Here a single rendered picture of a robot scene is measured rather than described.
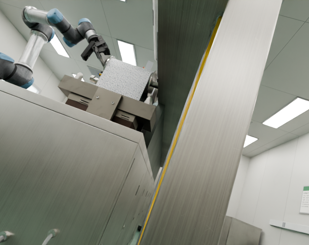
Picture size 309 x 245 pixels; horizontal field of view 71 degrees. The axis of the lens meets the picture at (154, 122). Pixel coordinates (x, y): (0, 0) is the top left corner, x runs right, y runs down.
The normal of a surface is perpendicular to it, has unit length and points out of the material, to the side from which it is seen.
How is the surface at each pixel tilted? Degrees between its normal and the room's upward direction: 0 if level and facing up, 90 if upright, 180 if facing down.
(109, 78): 90
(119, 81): 90
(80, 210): 90
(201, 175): 90
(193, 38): 180
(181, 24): 180
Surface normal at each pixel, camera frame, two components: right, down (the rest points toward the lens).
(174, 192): -0.01, -0.33
